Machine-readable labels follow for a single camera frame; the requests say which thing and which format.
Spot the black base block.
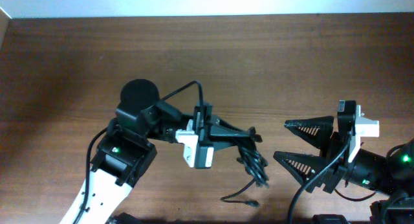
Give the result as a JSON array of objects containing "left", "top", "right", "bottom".
[{"left": 311, "top": 214, "right": 348, "bottom": 224}]

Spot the right camera black cable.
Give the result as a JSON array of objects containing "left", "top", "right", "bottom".
[{"left": 287, "top": 133, "right": 352, "bottom": 224}]

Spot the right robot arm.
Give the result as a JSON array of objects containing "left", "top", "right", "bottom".
[{"left": 274, "top": 114, "right": 413, "bottom": 223}]

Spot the thick black cable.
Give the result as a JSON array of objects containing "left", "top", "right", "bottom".
[{"left": 236, "top": 138, "right": 270, "bottom": 188}]

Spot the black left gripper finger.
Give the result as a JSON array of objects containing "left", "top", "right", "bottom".
[
  {"left": 210, "top": 134, "right": 263, "bottom": 150},
  {"left": 212, "top": 115, "right": 256, "bottom": 137}
]

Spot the thin black arm wire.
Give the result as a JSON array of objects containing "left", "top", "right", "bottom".
[{"left": 332, "top": 186, "right": 378, "bottom": 203}]

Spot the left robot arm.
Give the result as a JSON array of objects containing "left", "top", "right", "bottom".
[{"left": 61, "top": 79, "right": 268, "bottom": 223}]

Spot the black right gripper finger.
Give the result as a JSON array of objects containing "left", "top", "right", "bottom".
[
  {"left": 284, "top": 116, "right": 334, "bottom": 150},
  {"left": 273, "top": 151, "right": 327, "bottom": 192}
]

